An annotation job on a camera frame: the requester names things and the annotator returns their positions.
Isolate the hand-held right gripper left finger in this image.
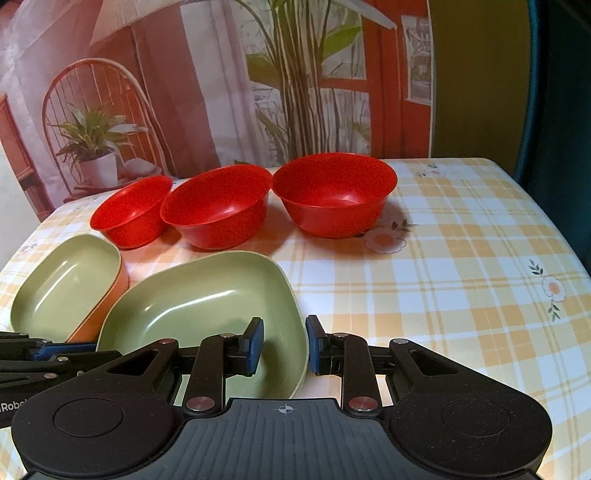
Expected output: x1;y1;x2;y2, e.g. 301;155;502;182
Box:
95;318;265;414

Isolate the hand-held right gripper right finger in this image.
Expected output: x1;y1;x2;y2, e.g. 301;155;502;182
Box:
306;315;492;414

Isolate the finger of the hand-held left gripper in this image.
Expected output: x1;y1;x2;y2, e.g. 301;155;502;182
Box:
0;330;54;352
0;342;123;386

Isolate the small green oval plate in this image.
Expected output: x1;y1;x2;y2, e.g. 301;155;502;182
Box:
9;234;130;343

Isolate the large green plate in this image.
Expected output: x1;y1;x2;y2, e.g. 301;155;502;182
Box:
96;250;309;400

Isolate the medium red bowl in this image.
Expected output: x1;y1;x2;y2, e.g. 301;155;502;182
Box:
160;165;273;250

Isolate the small red bowl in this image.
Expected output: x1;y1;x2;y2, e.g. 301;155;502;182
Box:
90;175;174;250

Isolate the large red bowl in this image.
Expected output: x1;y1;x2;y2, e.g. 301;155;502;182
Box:
272;153;399;239

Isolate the yellow checked floral tablecloth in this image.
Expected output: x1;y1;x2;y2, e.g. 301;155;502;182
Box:
0;157;591;480

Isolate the printed room scene backdrop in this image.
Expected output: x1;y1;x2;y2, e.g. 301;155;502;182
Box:
0;0;437;222

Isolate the teal curtain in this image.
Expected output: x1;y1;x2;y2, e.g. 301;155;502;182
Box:
512;0;591;278

